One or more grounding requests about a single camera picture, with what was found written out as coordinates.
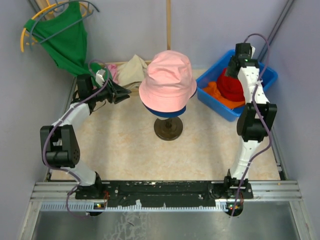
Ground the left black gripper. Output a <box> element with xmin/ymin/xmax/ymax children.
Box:
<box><xmin>90</xmin><ymin>76</ymin><xmax>131</xmax><ymax>104</ymax></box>

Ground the pink hat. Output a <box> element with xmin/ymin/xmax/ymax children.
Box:
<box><xmin>138</xmin><ymin>50</ymin><xmax>197</xmax><ymax>113</ymax></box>

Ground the cream mannequin head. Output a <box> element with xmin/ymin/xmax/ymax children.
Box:
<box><xmin>152</xmin><ymin>113</ymin><xmax>184</xmax><ymax>141</ymax></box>

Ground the blue hat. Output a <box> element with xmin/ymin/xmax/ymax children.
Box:
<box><xmin>139</xmin><ymin>88</ymin><xmax>197</xmax><ymax>117</ymax></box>

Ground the wooden clothes rack with tray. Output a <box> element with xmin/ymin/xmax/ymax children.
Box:
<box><xmin>34</xmin><ymin>0</ymin><xmax>175</xmax><ymax>97</ymax></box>

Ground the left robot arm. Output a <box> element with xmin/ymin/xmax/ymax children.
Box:
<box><xmin>40</xmin><ymin>70</ymin><xmax>131</xmax><ymax>199</ymax></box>

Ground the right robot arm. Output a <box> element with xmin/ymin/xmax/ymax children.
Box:
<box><xmin>223</xmin><ymin>42</ymin><xmax>278</xmax><ymax>198</ymax></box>

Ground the beige cloth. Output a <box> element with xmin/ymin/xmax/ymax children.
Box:
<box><xmin>117</xmin><ymin>54</ymin><xmax>148</xmax><ymax>87</ymax></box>

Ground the pink cloth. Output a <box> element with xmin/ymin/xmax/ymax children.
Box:
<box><xmin>107</xmin><ymin>63</ymin><xmax>119</xmax><ymax>84</ymax></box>

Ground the red hat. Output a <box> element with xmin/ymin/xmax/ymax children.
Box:
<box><xmin>216</xmin><ymin>68</ymin><xmax>245</xmax><ymax>102</ymax></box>

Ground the orange hat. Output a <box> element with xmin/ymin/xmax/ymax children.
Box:
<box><xmin>202</xmin><ymin>81</ymin><xmax>245</xmax><ymax>110</ymax></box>

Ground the green shirt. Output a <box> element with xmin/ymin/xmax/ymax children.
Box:
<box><xmin>23</xmin><ymin>1</ymin><xmax>113</xmax><ymax>81</ymax></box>

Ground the grey hanger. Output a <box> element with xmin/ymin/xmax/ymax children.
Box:
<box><xmin>23</xmin><ymin>0</ymin><xmax>101</xmax><ymax>51</ymax></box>

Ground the yellow hanger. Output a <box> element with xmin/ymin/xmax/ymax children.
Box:
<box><xmin>20</xmin><ymin>0</ymin><xmax>100</xmax><ymax>53</ymax></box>

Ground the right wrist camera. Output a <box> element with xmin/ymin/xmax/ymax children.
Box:
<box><xmin>251</xmin><ymin>45</ymin><xmax>256</xmax><ymax>59</ymax></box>

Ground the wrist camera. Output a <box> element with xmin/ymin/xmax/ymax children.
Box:
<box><xmin>251</xmin><ymin>45</ymin><xmax>256</xmax><ymax>59</ymax></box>
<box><xmin>95</xmin><ymin>69</ymin><xmax>106</xmax><ymax>88</ymax></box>

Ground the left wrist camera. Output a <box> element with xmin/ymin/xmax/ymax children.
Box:
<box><xmin>95</xmin><ymin>69</ymin><xmax>106</xmax><ymax>88</ymax></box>

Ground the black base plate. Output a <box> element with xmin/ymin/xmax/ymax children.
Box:
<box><xmin>75</xmin><ymin>177</ymin><xmax>253</xmax><ymax>208</ymax></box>

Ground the aluminium rail frame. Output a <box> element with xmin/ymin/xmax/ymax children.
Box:
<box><xmin>30</xmin><ymin>180</ymin><xmax>302</xmax><ymax>216</ymax></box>

